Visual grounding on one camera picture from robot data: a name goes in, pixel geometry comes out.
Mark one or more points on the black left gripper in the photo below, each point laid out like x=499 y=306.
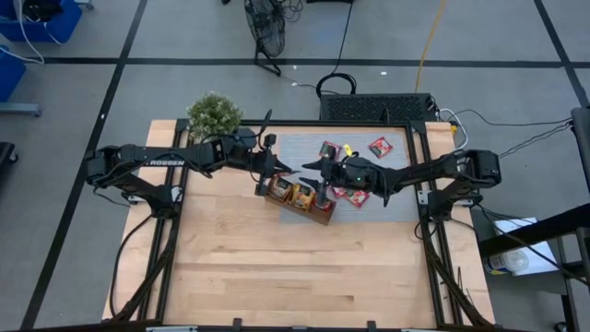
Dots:
x=263 y=163

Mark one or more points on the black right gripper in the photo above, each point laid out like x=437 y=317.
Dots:
x=355 y=175

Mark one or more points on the white tea packet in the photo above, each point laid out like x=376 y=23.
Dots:
x=280 y=186

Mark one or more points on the orange tea packet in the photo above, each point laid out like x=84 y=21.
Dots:
x=302 y=196

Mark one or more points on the wooden three-compartment tea box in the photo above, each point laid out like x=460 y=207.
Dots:
x=299 y=211

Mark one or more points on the grey woven placemat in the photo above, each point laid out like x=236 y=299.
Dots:
x=401 y=207

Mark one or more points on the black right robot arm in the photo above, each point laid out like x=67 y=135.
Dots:
x=428 y=173

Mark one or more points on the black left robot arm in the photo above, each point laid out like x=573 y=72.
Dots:
x=152 y=159

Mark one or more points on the green potted plant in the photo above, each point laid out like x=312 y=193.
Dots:
x=214 y=117

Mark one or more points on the black perforated computer tower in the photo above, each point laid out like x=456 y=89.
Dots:
x=378 y=108

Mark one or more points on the black floor fan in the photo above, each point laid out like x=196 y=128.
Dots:
x=265 y=27

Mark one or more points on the white paper sheet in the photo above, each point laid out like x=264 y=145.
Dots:
x=530 y=240

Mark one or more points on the blue plastic bin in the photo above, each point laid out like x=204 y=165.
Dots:
x=60 y=27
x=9 y=74

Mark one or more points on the grey metal base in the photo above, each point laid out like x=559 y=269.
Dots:
x=18 y=109

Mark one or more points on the black device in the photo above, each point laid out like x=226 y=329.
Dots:
x=41 y=9

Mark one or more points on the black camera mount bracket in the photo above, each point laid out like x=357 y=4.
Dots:
x=237 y=323
x=371 y=325

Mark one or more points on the black side table frame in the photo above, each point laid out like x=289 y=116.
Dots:
x=553 y=226

